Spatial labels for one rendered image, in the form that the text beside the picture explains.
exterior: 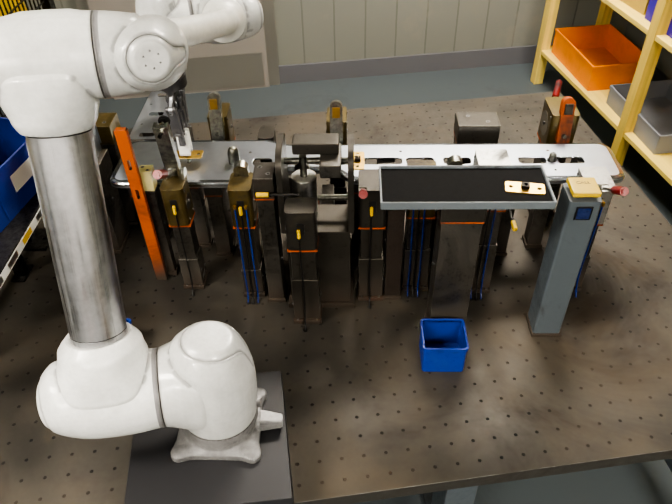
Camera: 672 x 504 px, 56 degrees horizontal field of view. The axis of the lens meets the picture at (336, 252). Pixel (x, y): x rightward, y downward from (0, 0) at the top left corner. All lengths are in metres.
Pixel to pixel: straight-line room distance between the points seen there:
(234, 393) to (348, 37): 3.34
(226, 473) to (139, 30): 0.84
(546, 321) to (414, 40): 2.98
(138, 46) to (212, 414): 0.67
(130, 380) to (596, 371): 1.11
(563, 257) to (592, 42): 3.00
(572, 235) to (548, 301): 0.22
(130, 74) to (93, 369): 0.51
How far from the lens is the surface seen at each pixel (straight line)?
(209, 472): 1.37
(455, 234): 1.46
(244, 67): 4.28
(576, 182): 1.49
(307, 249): 1.53
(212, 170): 1.78
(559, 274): 1.61
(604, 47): 4.51
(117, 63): 1.02
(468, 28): 4.49
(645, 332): 1.87
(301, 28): 4.25
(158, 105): 2.13
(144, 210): 1.75
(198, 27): 1.38
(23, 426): 1.71
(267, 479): 1.35
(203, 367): 1.19
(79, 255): 1.14
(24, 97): 1.06
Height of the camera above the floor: 1.99
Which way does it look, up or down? 42 degrees down
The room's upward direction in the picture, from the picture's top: 2 degrees counter-clockwise
